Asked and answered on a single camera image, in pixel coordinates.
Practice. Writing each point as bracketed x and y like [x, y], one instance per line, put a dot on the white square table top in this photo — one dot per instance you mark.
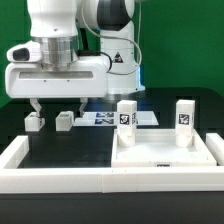
[157, 148]

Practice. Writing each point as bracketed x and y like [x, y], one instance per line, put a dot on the white U-shaped obstacle fence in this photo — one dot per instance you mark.
[14, 180]

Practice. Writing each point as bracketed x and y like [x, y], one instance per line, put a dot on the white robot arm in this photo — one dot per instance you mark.
[78, 49]

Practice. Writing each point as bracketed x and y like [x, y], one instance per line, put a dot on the white sheet with tags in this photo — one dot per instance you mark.
[144, 118]

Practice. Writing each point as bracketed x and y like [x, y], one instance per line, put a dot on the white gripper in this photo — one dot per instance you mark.
[86, 78]

